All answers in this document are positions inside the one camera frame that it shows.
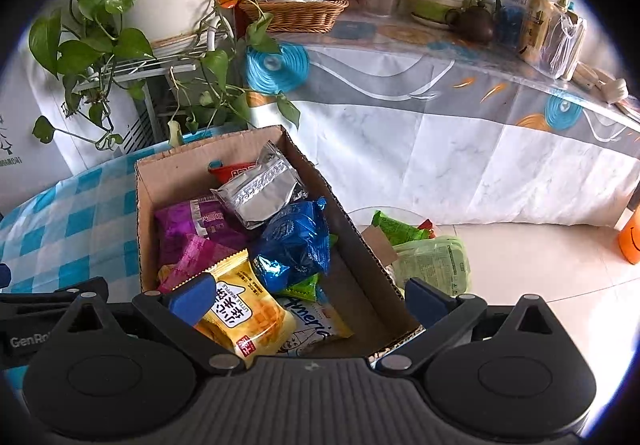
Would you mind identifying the marble pattern tablecloth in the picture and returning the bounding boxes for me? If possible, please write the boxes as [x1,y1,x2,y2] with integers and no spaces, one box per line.
[245,12,639,226]

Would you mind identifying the pink snack packet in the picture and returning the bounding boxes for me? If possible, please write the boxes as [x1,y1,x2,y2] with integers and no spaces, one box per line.
[157,235,235,293]

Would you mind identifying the red snack bag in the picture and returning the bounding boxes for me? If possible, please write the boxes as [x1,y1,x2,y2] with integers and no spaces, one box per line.
[207,160,255,185]

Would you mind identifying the blue checkered tablecloth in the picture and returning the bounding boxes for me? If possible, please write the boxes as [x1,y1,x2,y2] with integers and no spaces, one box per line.
[0,124,241,305]

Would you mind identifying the pothos plant white pot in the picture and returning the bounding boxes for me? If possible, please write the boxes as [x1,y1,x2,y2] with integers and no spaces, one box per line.
[27,0,281,151]

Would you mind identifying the cardboard box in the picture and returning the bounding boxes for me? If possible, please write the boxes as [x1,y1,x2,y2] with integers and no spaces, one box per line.
[134,124,421,359]

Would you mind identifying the golden bottle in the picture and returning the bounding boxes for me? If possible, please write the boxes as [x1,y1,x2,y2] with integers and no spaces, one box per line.
[518,0,554,66]

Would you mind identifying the blue snack bag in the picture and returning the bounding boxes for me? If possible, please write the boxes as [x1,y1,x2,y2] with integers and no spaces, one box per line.
[248,197,331,293]

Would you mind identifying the wicker basket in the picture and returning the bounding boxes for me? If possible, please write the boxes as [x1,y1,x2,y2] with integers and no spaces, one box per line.
[239,0,349,33]

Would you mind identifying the silver foil snack packet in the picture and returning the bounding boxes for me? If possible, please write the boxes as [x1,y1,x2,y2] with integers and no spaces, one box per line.
[212,142,308,229]

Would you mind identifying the orange smiley toy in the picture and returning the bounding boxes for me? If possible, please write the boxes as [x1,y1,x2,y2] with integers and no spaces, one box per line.
[617,208,640,265]

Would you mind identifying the white refrigerator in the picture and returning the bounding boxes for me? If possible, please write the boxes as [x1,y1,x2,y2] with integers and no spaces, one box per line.
[0,0,101,216]

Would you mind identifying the green snack bag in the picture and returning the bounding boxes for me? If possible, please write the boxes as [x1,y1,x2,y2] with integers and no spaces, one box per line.
[371,210,471,297]

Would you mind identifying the brown clay teapot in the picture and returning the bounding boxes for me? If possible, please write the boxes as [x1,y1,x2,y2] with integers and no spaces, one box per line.
[445,5,496,44]

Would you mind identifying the white metal plant stand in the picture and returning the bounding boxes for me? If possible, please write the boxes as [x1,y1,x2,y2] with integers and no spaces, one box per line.
[72,15,248,147]

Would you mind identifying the purple snack bag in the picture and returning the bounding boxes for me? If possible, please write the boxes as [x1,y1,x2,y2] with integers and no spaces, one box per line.
[154,194,250,265]

